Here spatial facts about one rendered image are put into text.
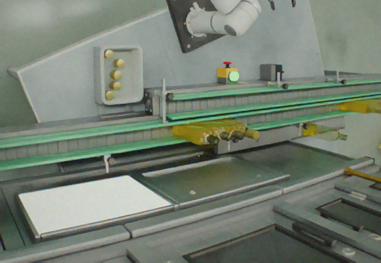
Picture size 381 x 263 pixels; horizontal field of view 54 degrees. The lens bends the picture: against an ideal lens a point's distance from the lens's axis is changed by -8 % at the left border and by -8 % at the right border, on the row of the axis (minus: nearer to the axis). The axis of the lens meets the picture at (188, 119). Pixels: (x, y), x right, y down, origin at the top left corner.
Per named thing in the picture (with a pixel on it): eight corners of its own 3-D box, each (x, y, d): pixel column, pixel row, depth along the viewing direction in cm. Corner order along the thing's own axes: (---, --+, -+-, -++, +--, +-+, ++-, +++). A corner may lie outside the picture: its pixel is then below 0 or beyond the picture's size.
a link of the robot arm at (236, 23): (205, 22, 158) (230, 22, 145) (224, 1, 161) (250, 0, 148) (218, 40, 163) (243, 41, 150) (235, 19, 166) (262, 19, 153)
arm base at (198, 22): (178, 11, 167) (199, 10, 155) (199, -3, 172) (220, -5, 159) (193, 41, 175) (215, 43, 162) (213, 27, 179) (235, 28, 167)
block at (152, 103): (143, 113, 163) (152, 115, 157) (143, 90, 161) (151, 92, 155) (151, 112, 165) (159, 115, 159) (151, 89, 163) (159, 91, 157)
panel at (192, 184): (14, 201, 123) (35, 247, 95) (13, 193, 122) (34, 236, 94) (231, 160, 171) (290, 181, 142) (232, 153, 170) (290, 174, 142)
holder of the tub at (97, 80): (95, 115, 158) (102, 118, 152) (93, 46, 153) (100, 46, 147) (134, 111, 167) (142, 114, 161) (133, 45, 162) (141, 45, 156)
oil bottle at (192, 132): (171, 135, 164) (202, 147, 146) (171, 121, 163) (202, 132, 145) (184, 134, 167) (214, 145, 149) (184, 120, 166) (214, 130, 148)
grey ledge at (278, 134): (205, 149, 187) (220, 155, 177) (205, 131, 185) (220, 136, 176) (331, 126, 237) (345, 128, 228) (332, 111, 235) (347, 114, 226)
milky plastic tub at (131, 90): (94, 102, 157) (103, 105, 150) (93, 46, 153) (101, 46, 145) (134, 98, 166) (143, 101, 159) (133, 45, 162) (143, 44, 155)
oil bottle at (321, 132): (303, 134, 209) (342, 145, 187) (303, 124, 207) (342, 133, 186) (309, 132, 212) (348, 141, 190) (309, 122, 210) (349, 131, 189)
